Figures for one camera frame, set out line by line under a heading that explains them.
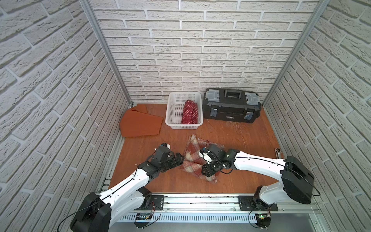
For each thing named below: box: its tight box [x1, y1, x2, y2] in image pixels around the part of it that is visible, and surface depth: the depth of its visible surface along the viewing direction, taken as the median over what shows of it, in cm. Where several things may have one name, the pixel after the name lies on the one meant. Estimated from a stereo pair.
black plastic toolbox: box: [202, 87, 262, 124], surface depth 102 cm
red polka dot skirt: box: [181, 99, 199, 125], surface depth 109 cm
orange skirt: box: [119, 103, 164, 138], surface depth 109 cm
